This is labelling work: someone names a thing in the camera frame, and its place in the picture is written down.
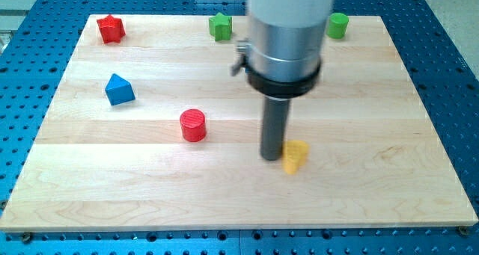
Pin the red cylinder block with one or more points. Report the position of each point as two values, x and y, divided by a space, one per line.
193 125

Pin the light wooden board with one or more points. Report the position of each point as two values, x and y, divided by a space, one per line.
375 159

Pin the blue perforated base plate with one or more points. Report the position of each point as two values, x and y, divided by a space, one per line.
34 61

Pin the green cylinder block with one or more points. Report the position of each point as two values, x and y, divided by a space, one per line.
337 26

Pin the red star block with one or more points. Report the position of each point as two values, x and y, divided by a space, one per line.
111 29

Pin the yellow heart block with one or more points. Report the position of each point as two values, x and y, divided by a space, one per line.
295 154

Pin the blue triangle block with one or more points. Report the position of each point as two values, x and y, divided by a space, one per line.
119 90

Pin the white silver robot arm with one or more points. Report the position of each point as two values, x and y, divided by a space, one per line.
281 58

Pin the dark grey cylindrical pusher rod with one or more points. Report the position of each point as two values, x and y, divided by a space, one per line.
275 113

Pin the green star block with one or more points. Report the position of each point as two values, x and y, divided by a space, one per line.
220 26

